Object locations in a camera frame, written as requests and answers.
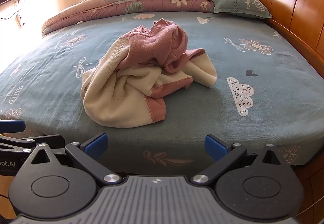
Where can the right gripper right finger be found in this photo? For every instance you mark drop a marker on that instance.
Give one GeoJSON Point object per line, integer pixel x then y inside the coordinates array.
{"type": "Point", "coordinates": [224, 155]}

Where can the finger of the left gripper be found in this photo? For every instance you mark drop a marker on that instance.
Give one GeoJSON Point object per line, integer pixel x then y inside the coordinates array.
{"type": "Point", "coordinates": [12, 126]}

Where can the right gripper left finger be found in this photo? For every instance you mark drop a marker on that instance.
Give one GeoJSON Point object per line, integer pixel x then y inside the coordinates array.
{"type": "Point", "coordinates": [85, 157]}

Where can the pink and cream sweater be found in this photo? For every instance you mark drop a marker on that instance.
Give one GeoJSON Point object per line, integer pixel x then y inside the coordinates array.
{"type": "Point", "coordinates": [128, 86]}

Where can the blue floral bed sheet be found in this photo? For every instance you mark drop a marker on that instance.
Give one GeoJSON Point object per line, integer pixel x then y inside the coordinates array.
{"type": "Point", "coordinates": [265, 92]}

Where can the grey-green flower pillow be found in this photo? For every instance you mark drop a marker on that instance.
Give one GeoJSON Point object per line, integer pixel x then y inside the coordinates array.
{"type": "Point", "coordinates": [242, 8]}

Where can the folded pink floral quilt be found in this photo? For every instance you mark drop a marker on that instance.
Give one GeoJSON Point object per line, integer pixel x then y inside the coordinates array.
{"type": "Point", "coordinates": [89, 10]}

